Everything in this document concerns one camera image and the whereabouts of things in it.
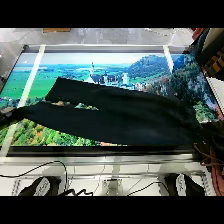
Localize blue jeans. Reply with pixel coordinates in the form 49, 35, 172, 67
13, 76, 205, 148

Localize striped garment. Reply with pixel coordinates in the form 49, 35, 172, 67
199, 45, 224, 82

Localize brown garment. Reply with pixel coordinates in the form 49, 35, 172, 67
193, 143, 224, 197

